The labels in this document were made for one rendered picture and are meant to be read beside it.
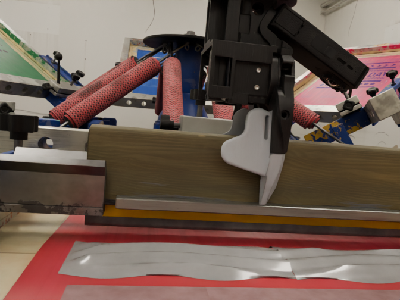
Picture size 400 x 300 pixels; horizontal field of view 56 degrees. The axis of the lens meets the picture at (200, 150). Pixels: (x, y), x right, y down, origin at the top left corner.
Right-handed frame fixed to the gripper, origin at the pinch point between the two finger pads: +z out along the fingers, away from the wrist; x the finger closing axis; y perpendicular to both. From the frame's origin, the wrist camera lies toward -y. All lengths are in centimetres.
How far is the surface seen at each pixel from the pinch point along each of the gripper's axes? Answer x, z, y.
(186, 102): -79, -11, 0
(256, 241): 1.8, 5.3, 0.7
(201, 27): -413, -114, -46
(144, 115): -413, -5, 13
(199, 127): -27.2, -5.1, 3.2
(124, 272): 10.3, 5.1, 13.4
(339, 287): 11.8, 5.3, -2.9
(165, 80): -59, -15, 8
